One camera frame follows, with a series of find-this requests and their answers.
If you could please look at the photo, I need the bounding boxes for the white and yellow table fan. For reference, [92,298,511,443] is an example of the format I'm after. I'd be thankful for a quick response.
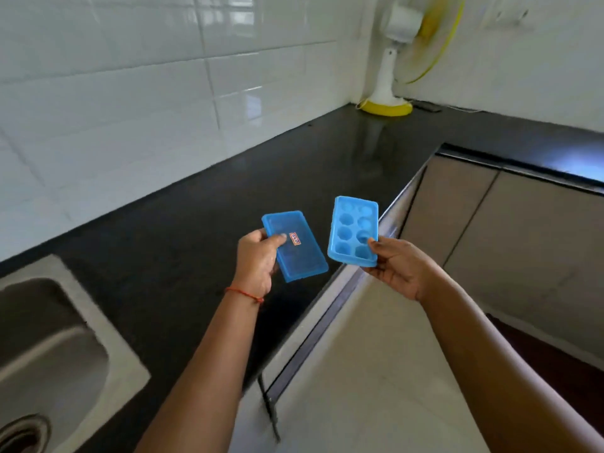
[357,0,468,117]

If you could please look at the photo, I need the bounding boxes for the black cabinet handle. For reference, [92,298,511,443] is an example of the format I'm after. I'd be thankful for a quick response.
[257,375,282,444]

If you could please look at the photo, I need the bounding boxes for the person's right hand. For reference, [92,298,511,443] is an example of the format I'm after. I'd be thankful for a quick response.
[361,237,448,303]

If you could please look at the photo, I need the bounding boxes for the sink drain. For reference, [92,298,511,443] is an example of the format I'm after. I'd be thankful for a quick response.
[0,414,52,453]

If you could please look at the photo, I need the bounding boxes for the steel kitchen sink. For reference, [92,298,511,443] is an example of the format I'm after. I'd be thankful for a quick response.
[0,254,152,453]

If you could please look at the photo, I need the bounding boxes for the red thread wristband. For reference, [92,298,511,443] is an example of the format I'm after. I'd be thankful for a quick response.
[225,287,265,305]

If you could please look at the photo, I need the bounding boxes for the white wall socket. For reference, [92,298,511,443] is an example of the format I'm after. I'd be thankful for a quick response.
[488,0,536,30]

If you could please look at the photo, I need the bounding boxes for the blue ice cube tray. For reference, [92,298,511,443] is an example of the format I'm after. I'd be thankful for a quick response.
[327,196,379,268]

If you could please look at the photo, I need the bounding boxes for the blue ice tray lid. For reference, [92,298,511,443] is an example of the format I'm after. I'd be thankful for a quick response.
[262,210,329,283]

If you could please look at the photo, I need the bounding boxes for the person's right forearm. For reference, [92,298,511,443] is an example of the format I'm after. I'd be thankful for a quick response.
[417,273,604,453]

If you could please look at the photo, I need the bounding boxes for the beige cabinet door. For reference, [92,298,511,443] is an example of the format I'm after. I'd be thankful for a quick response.
[400,155,500,267]
[444,171,604,360]

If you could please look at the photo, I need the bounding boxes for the person's left hand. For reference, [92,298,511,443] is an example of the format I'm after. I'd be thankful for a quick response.
[231,228,288,300]

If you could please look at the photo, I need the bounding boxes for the person's left forearm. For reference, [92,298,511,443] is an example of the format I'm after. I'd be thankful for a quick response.
[134,288,264,453]

